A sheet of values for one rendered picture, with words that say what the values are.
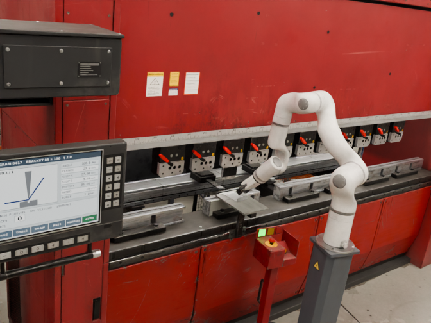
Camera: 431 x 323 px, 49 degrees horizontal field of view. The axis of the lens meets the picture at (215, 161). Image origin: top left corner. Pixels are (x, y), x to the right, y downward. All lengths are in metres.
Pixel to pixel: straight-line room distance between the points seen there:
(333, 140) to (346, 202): 0.30
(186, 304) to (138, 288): 0.38
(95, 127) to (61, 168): 0.45
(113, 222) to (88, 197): 0.14
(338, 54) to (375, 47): 0.35
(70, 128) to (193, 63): 0.75
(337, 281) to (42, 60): 1.71
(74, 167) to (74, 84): 0.26
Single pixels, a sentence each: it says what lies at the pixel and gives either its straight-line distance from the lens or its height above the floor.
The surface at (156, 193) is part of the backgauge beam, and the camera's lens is 2.85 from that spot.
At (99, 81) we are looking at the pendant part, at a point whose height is 1.80.
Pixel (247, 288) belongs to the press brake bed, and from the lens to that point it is 3.14.
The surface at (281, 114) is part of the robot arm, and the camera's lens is 2.41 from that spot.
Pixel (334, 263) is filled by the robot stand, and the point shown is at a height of 0.95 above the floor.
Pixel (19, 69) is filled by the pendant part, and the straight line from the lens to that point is 1.47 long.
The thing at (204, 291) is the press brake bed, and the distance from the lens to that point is 2.89.
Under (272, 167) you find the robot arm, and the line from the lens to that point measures 2.48.
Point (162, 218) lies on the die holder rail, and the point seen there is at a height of 0.92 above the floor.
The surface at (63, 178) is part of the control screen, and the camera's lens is 1.58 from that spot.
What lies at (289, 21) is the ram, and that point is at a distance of 2.75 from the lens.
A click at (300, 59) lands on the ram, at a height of 1.79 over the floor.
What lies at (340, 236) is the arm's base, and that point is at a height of 1.07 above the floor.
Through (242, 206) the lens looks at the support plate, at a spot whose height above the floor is 1.00.
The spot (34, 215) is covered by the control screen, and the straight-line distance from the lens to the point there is 1.60.
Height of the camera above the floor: 2.11
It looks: 20 degrees down
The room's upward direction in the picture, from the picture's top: 7 degrees clockwise
